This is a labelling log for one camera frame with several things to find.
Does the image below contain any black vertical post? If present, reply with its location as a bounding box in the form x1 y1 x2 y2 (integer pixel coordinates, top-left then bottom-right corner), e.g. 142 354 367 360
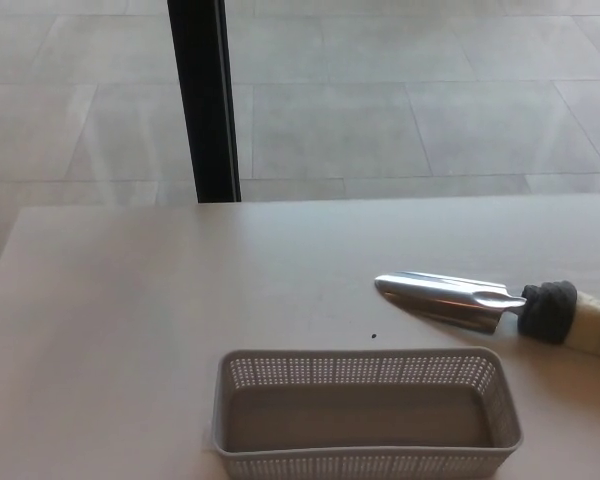
166 0 243 204

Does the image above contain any grey perforated plastic basket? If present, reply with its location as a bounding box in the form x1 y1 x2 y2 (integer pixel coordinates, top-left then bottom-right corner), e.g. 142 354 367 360
202 346 524 480

